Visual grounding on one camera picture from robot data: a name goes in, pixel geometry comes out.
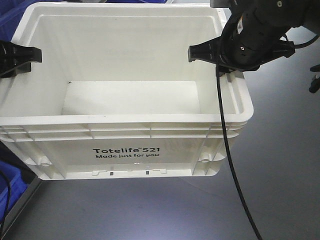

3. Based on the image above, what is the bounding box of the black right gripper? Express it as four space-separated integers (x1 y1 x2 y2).
187 4 295 84

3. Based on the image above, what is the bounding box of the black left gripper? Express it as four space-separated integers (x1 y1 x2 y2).
0 41 42 78

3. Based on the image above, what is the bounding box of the white Totelife plastic bin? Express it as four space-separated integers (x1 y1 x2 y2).
0 1 255 181

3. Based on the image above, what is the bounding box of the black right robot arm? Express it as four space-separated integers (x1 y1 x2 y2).
188 0 320 73

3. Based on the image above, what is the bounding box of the blue bin upper left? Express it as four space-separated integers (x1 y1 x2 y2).
0 0 35 42

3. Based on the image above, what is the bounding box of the blue bin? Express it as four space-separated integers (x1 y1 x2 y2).
0 0 35 42
0 139 38 221

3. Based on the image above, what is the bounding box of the blue bin lower left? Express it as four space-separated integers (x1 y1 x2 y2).
0 139 38 221

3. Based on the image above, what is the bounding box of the black office chair base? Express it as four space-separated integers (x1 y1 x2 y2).
308 64 320 94

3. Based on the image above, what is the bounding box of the steel shelf front rail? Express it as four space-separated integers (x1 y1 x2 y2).
0 178 42 240

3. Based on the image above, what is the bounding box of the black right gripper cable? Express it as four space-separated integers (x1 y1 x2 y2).
215 14 263 240

